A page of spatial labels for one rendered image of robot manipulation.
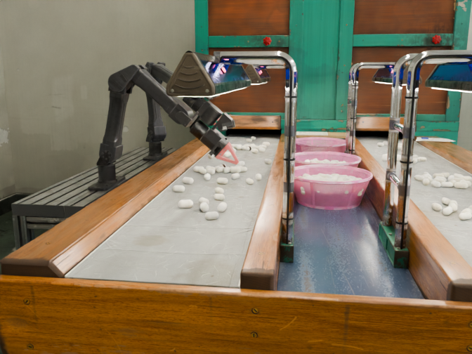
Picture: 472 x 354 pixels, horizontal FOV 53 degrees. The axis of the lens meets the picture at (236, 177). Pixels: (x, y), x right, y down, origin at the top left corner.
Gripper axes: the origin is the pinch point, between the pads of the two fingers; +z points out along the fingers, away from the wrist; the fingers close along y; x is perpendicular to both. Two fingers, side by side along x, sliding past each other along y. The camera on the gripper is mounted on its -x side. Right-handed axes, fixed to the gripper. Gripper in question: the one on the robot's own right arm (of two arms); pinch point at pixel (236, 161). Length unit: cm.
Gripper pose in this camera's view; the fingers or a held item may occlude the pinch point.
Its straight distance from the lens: 166.9
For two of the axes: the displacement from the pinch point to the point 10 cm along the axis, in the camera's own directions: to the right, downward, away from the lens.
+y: 1.4, -2.1, 9.7
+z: 7.5, 6.6, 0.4
